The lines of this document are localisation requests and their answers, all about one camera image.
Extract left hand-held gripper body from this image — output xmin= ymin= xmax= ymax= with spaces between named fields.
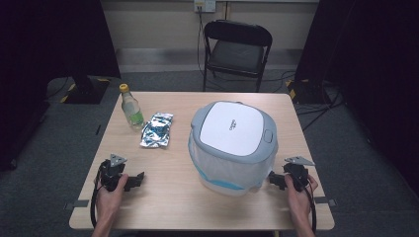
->
xmin=99 ymin=153 xmax=128 ymax=193

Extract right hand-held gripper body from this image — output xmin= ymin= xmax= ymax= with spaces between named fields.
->
xmin=283 ymin=155 xmax=316 ymax=193

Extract white translucent trash bag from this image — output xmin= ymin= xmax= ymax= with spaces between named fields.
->
xmin=188 ymin=131 xmax=279 ymax=198

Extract silver foil packet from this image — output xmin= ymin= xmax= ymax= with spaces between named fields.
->
xmin=139 ymin=112 xmax=175 ymax=149

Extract grey white pedal trash can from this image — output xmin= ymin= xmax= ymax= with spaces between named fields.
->
xmin=188 ymin=100 xmax=280 ymax=198

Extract person's right hand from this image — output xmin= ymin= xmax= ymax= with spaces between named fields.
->
xmin=284 ymin=175 xmax=319 ymax=217

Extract person's left hand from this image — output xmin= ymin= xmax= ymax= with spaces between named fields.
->
xmin=95 ymin=174 xmax=129 ymax=218

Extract grey tape strip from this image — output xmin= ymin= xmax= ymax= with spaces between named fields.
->
xmin=63 ymin=198 xmax=90 ymax=211
xmin=313 ymin=196 xmax=338 ymax=208

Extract clear bottle with yellow cap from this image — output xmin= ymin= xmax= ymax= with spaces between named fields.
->
xmin=119 ymin=83 xmax=146 ymax=130

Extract black stand base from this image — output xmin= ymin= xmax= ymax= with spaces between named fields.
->
xmin=61 ymin=76 xmax=112 ymax=106
xmin=285 ymin=78 xmax=331 ymax=107

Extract dark curtain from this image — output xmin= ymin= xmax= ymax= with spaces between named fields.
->
xmin=0 ymin=0 xmax=122 ymax=173
xmin=293 ymin=0 xmax=419 ymax=196

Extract black folding chair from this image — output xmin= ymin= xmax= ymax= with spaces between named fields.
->
xmin=203 ymin=19 xmax=274 ymax=93

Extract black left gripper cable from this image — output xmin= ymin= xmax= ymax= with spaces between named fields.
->
xmin=90 ymin=161 xmax=109 ymax=229

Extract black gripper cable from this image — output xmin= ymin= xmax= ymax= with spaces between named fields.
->
xmin=90 ymin=161 xmax=109 ymax=229
xmin=303 ymin=182 xmax=318 ymax=233

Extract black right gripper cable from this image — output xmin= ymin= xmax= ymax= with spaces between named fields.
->
xmin=303 ymin=182 xmax=318 ymax=233

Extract black floor cables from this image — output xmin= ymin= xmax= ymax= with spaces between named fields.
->
xmin=295 ymin=80 xmax=346 ymax=132

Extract black cable from wall outlet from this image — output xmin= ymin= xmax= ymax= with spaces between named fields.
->
xmin=196 ymin=5 xmax=208 ymax=77

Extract white wall outlet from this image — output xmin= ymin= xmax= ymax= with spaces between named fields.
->
xmin=193 ymin=0 xmax=217 ymax=14

